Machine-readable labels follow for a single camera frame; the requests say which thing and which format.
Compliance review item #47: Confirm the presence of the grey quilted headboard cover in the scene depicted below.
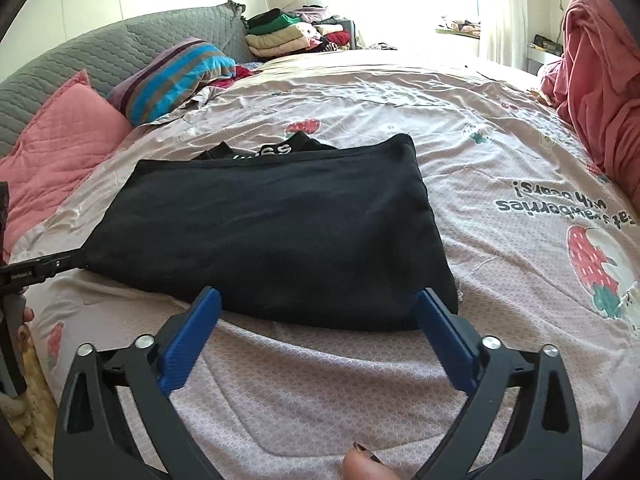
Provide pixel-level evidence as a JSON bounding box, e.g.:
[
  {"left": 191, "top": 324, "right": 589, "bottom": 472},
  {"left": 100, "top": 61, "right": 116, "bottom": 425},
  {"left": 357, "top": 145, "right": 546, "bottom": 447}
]
[{"left": 0, "top": 0, "right": 256, "bottom": 158}]

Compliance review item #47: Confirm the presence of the person's right hand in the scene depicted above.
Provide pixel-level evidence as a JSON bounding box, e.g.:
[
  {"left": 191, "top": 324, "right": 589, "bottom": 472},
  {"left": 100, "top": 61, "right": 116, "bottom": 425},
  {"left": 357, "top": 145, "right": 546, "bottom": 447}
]
[{"left": 342, "top": 441, "right": 401, "bottom": 480}]

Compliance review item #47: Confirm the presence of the blue and brown striped pillow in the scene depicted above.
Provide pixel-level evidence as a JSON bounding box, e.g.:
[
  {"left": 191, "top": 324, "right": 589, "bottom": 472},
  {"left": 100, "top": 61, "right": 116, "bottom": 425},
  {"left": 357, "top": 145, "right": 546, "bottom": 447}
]
[{"left": 107, "top": 37, "right": 237, "bottom": 127}]

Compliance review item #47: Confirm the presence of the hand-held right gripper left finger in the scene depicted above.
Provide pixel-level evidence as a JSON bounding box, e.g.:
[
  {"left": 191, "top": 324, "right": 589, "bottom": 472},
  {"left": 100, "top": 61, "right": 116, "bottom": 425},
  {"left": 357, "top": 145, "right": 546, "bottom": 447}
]
[{"left": 52, "top": 286, "right": 222, "bottom": 480}]

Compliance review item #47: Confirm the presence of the pink strawberry printed bedspread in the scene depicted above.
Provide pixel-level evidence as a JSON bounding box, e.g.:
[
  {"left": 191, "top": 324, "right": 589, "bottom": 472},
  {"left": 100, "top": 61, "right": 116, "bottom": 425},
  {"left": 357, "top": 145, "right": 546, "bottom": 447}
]
[{"left": 10, "top": 47, "right": 640, "bottom": 480}]

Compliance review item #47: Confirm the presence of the pink quilted pillow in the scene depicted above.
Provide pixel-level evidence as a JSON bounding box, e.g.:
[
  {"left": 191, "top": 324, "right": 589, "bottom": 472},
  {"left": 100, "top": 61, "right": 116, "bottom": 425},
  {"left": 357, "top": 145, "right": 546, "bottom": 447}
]
[{"left": 0, "top": 70, "right": 133, "bottom": 256}]

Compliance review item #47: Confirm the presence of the cluttered green-edged shelf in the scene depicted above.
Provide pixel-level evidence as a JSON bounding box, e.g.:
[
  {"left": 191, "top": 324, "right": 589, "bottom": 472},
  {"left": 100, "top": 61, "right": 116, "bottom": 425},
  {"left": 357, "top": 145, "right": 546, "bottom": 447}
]
[{"left": 435, "top": 17, "right": 483, "bottom": 38}]

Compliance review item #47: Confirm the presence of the pile of folded clothes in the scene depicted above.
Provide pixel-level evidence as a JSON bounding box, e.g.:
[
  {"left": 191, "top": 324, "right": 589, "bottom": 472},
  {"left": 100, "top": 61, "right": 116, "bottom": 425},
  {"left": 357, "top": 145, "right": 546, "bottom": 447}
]
[{"left": 244, "top": 6, "right": 358, "bottom": 58}]

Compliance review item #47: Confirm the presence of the person's left hand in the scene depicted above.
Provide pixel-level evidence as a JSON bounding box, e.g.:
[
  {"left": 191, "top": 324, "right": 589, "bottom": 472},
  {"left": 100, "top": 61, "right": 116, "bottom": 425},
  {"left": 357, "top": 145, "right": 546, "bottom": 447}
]
[{"left": 14, "top": 305, "right": 37, "bottom": 348}]

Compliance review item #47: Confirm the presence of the red crumpled garment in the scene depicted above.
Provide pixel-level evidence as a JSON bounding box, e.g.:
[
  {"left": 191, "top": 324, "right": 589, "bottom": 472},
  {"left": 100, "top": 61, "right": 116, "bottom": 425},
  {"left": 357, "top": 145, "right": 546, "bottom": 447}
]
[{"left": 215, "top": 62, "right": 261, "bottom": 88}]

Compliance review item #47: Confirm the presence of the white curtain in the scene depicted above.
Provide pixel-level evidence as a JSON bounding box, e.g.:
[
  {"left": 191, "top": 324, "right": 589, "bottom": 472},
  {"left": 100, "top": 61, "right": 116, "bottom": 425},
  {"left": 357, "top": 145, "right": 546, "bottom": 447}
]
[{"left": 477, "top": 0, "right": 526, "bottom": 68}]

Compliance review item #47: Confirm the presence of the pink red crumpled blanket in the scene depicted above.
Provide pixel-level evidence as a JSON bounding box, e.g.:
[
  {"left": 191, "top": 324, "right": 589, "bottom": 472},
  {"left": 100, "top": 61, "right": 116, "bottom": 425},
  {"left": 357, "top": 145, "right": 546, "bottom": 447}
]
[{"left": 540, "top": 0, "right": 640, "bottom": 201}]

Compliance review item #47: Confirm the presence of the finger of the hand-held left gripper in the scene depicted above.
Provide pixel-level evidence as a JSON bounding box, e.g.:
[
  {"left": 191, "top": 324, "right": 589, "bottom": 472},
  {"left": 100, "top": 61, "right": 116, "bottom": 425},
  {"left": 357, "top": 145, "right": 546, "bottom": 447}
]
[{"left": 0, "top": 247, "right": 91, "bottom": 288}]

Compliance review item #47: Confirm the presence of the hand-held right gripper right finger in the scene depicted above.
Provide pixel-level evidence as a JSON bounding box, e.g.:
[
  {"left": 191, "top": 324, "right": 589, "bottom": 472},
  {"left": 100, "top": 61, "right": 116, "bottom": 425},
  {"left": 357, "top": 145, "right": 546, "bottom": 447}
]
[{"left": 414, "top": 287, "right": 583, "bottom": 480}]

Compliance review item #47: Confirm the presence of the white cabinet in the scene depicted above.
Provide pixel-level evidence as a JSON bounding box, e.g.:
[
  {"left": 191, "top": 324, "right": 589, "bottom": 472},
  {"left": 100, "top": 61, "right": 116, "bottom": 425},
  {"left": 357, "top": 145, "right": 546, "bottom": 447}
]
[{"left": 525, "top": 35, "right": 566, "bottom": 78}]

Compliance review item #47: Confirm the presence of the black sweater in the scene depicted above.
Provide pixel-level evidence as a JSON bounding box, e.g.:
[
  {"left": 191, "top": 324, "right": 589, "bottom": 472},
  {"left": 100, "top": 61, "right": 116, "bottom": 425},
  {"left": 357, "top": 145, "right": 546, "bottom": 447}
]
[{"left": 87, "top": 132, "right": 460, "bottom": 333}]

